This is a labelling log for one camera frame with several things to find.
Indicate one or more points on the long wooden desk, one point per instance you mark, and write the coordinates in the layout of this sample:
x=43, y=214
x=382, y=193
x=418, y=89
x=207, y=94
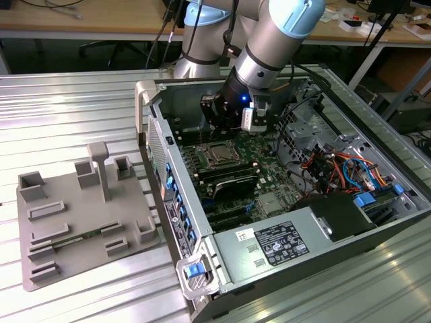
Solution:
x=101, y=18

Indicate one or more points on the small white box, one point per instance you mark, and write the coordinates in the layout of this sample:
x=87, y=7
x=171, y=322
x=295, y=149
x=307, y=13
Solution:
x=350, y=27

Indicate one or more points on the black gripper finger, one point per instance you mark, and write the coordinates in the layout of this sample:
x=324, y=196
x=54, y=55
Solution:
x=212, y=109
x=230, y=121

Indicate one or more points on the grey parts rack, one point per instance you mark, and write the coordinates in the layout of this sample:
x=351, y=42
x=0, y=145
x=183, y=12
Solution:
x=84, y=208

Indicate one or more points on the grey power supply unit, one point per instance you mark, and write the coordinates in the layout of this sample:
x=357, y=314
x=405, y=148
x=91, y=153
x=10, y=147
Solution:
x=235, y=249

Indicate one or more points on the perforated metal disk bay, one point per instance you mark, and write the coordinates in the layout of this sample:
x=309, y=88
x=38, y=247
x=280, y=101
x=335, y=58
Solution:
x=309, y=131

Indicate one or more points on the silver chipset heatsink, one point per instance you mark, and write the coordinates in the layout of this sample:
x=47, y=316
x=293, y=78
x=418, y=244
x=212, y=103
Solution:
x=271, y=204

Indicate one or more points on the grey open PC case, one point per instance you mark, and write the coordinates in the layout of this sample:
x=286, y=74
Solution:
x=193, y=188

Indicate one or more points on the black graphics card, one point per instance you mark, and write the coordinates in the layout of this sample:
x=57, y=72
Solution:
x=235, y=186

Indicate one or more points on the black chair base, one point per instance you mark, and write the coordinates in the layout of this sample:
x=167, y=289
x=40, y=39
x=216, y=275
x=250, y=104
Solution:
x=116, y=50

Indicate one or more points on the silver Intel CPU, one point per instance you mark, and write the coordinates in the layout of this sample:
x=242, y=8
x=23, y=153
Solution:
x=225, y=154

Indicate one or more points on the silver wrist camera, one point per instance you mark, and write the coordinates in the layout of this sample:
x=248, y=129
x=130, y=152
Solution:
x=247, y=119

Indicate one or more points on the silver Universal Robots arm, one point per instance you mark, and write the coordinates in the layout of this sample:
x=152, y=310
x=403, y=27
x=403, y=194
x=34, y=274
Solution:
x=279, y=43

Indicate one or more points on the blue case latch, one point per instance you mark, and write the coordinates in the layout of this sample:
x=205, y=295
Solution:
x=192, y=270

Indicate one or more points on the brown cardboard box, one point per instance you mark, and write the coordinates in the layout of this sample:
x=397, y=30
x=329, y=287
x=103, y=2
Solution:
x=421, y=30

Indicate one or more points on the green motherboard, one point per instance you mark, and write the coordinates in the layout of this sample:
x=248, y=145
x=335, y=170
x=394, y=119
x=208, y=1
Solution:
x=266, y=175

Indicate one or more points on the black plastic duct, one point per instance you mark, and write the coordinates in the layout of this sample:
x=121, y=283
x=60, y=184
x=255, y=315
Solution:
x=340, y=212

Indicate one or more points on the green RAM stick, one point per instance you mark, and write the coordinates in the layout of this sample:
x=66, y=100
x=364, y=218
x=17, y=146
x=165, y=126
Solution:
x=72, y=240

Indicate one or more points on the small blue plastic clip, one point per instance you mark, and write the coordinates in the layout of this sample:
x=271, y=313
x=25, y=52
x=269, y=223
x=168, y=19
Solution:
x=399, y=189

